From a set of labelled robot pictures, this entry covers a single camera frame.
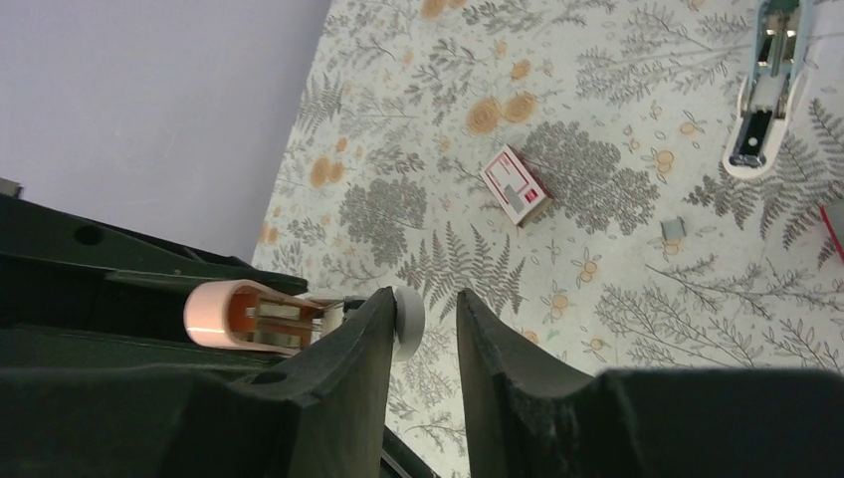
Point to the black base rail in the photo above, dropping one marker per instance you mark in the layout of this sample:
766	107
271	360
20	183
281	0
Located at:
397	460

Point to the red white staple box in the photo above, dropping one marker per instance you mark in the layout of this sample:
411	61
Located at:
518	191

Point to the open staple box tray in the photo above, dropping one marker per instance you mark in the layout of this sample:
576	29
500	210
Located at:
832	216

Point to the floral patterned table mat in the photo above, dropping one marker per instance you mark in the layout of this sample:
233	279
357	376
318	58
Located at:
622	110

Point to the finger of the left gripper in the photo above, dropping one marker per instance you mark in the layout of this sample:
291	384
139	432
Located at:
64	271
31	355

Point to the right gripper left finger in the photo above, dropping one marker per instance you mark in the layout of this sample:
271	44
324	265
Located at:
325	420

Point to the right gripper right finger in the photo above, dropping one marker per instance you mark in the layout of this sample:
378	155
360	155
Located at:
529	414

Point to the silver staple strip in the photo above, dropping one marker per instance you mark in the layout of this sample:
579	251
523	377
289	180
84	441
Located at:
673	230

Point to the pink stapler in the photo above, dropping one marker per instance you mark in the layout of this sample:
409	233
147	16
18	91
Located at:
246	316

